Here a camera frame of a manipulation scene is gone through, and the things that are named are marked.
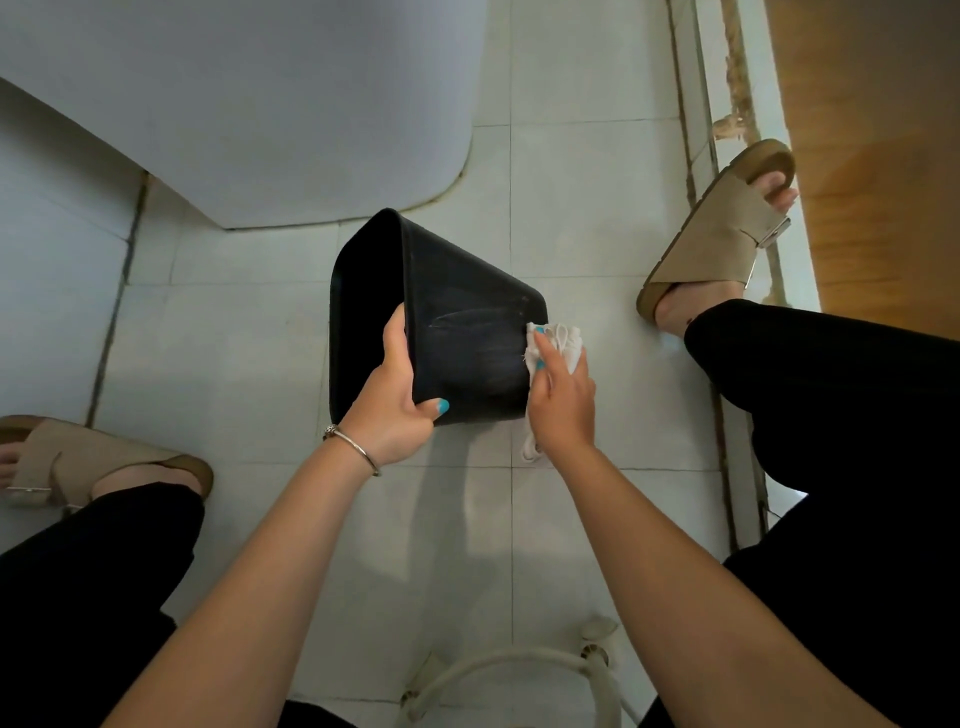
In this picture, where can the person's right hand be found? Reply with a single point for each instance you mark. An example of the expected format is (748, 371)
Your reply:
(562, 412)

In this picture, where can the person's left hand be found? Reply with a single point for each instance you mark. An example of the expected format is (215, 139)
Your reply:
(386, 420)

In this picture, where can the white cleaning cloth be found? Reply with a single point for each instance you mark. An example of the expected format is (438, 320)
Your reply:
(559, 341)

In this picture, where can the black plastic waste bin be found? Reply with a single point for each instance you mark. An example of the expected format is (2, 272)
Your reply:
(457, 330)

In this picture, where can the person's left forearm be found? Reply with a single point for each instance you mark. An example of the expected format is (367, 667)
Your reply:
(240, 600)

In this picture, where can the person's right forearm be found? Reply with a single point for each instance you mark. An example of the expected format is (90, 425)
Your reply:
(712, 600)

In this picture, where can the person's right beige sandal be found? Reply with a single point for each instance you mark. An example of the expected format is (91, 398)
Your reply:
(720, 232)

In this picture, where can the person's beige sandal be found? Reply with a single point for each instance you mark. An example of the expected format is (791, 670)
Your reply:
(82, 461)
(720, 232)

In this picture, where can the person's black trousers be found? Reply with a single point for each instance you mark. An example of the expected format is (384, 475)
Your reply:
(825, 420)

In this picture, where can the person's left beige sandal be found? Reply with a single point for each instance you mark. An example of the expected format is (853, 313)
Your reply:
(82, 461)

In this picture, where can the white toilet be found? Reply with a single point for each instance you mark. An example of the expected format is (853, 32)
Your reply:
(225, 97)

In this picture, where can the white door threshold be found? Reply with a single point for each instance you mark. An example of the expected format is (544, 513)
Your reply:
(720, 75)

